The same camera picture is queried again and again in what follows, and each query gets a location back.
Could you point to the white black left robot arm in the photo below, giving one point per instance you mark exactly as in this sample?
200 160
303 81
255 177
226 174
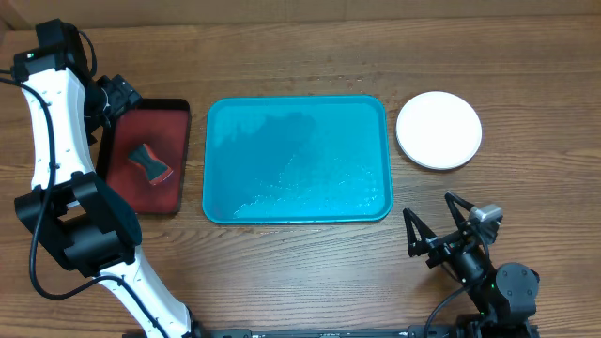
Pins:
83 232

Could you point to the dark red tray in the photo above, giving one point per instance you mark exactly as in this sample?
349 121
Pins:
163 124

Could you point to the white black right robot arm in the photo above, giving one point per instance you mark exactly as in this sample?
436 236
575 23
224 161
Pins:
505 297

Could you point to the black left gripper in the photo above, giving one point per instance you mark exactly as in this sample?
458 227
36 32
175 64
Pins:
122 95

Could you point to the pink plate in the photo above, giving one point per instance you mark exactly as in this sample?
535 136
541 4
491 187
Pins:
439 130

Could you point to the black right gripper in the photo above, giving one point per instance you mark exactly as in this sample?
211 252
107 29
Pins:
445 243

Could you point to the teal plastic tray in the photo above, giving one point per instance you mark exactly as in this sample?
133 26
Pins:
297 159

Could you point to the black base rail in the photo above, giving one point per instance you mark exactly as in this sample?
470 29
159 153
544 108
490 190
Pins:
328 333

